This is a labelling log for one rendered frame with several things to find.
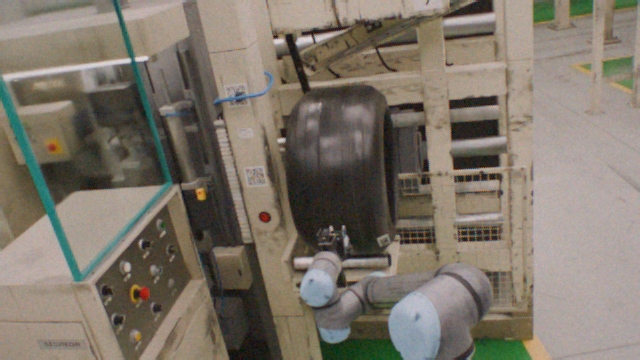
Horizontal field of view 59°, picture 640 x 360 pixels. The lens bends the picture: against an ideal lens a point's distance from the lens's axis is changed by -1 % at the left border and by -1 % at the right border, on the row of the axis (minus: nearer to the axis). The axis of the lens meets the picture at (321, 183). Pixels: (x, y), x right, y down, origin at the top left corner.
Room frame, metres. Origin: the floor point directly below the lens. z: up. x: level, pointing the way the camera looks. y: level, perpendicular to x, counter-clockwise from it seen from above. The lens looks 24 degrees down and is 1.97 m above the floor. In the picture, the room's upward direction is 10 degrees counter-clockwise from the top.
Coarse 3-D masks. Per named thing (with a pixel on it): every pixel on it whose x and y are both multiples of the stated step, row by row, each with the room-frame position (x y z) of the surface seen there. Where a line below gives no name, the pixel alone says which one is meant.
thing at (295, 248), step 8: (296, 232) 1.85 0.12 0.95; (296, 240) 1.80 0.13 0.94; (288, 248) 1.74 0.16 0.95; (296, 248) 1.78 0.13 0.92; (304, 248) 1.87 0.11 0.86; (288, 256) 1.69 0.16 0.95; (296, 256) 1.77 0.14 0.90; (280, 264) 1.67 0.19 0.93; (288, 264) 1.67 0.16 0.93; (288, 272) 1.66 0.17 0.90; (288, 280) 1.66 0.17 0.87
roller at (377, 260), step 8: (304, 256) 1.72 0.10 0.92; (312, 256) 1.71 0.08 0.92; (352, 256) 1.66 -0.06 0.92; (360, 256) 1.65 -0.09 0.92; (368, 256) 1.64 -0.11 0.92; (376, 256) 1.64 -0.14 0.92; (384, 256) 1.63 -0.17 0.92; (296, 264) 1.69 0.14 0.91; (304, 264) 1.69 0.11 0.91; (344, 264) 1.65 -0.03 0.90; (352, 264) 1.64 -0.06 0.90; (360, 264) 1.64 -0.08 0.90; (368, 264) 1.63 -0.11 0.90; (376, 264) 1.62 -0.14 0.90; (384, 264) 1.61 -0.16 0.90
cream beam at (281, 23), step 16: (272, 0) 2.02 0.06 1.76; (288, 0) 2.01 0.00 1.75; (304, 0) 1.99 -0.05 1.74; (320, 0) 1.98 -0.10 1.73; (336, 0) 1.97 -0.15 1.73; (352, 0) 1.95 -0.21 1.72; (368, 0) 1.94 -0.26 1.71; (384, 0) 1.93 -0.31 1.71; (400, 0) 1.91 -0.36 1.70; (448, 0) 1.99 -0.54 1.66; (272, 16) 2.02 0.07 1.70; (288, 16) 2.01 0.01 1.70; (304, 16) 2.00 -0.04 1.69; (320, 16) 1.98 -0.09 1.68; (336, 16) 1.97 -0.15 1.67; (352, 16) 1.95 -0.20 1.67; (368, 16) 1.94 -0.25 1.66; (384, 16) 1.93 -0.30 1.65; (400, 16) 1.92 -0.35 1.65; (416, 16) 1.90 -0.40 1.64; (288, 32) 2.02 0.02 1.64
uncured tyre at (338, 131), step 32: (320, 96) 1.77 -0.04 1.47; (352, 96) 1.72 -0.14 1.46; (384, 96) 1.87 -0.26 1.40; (288, 128) 1.71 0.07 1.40; (320, 128) 1.63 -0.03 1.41; (352, 128) 1.60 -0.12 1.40; (384, 128) 2.00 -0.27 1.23; (288, 160) 1.62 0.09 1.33; (320, 160) 1.57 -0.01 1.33; (352, 160) 1.54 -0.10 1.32; (384, 160) 2.01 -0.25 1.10; (288, 192) 1.60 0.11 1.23; (320, 192) 1.53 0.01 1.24; (352, 192) 1.51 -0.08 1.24; (384, 192) 1.55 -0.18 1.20; (320, 224) 1.54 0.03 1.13; (352, 224) 1.51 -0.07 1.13; (384, 224) 1.53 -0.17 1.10
